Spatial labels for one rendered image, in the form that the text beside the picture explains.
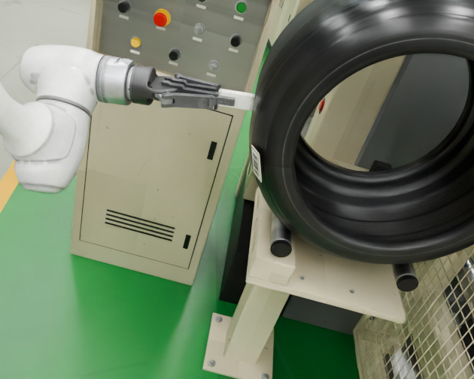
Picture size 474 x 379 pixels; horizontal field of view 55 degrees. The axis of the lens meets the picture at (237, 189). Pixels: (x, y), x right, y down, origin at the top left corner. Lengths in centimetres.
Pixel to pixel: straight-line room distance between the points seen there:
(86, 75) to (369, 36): 50
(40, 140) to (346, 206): 71
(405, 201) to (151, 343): 110
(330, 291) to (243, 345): 78
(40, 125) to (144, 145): 86
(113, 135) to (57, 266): 66
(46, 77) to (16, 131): 14
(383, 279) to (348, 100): 45
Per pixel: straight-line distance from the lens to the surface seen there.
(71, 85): 90
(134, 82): 89
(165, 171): 169
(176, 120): 158
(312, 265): 110
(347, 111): 119
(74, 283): 199
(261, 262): 97
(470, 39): 79
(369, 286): 113
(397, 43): 76
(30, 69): 95
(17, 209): 232
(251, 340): 175
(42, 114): 85
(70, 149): 86
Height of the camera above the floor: 149
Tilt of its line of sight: 33 degrees down
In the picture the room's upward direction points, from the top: 18 degrees clockwise
